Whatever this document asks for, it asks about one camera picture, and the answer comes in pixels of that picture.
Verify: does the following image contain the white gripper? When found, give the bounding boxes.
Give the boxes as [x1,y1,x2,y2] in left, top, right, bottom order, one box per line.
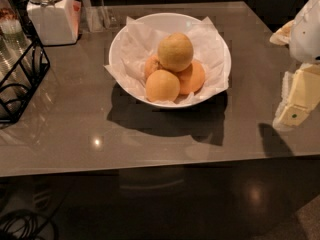
[269,0,320,131]

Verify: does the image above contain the yellow orange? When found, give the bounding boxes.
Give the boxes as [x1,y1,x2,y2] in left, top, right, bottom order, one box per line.
[157,32,194,72]

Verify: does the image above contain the right orange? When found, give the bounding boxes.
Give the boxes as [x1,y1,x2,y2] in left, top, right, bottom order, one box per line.
[177,61,205,95]

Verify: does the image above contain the front left orange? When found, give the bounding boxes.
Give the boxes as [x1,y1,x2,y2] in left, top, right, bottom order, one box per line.
[145,70,180,102]

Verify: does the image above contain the back left orange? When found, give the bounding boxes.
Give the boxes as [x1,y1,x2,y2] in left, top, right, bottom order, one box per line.
[144,54,162,79]

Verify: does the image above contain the white paper liner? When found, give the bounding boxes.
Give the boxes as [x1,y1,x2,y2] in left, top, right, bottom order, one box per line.
[103,16,230,106]

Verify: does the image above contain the clear plastic stand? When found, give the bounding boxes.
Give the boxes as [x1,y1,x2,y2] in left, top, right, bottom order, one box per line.
[81,0,119,32]

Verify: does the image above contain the white ceramic jar with lid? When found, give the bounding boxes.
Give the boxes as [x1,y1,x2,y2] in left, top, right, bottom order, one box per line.
[27,0,81,46]

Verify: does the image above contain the stacked clear cups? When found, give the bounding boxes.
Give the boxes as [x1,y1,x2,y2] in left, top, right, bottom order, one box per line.
[0,0,31,119]

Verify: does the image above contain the black wire rack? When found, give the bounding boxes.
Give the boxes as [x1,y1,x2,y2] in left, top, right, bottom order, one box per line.
[0,0,50,124]

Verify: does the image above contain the black cable coil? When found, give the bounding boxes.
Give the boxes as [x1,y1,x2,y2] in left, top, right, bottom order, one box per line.
[0,209,58,240]

